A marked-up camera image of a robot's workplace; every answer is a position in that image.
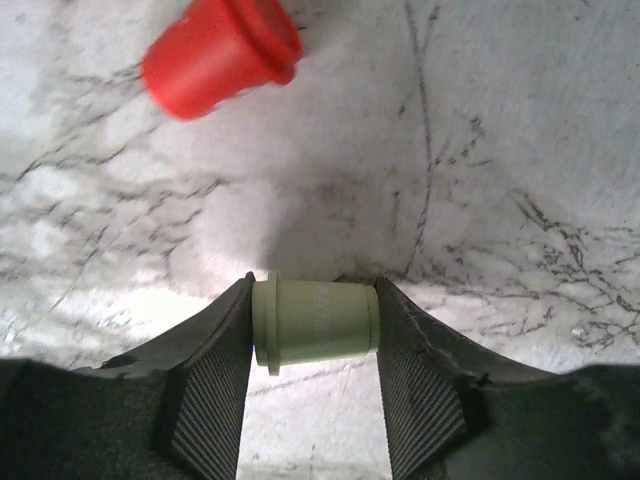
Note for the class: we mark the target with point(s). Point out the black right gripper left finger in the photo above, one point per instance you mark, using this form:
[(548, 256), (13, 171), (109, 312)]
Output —
[(171, 408)]

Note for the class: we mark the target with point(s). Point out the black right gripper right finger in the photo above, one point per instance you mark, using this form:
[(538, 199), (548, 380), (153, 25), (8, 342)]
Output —
[(456, 410)]

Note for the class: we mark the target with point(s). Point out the red coffee capsule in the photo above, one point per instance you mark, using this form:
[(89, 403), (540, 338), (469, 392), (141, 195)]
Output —
[(218, 50)]

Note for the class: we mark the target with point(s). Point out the green coffee capsule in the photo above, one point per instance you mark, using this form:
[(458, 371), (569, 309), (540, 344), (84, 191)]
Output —
[(296, 321)]

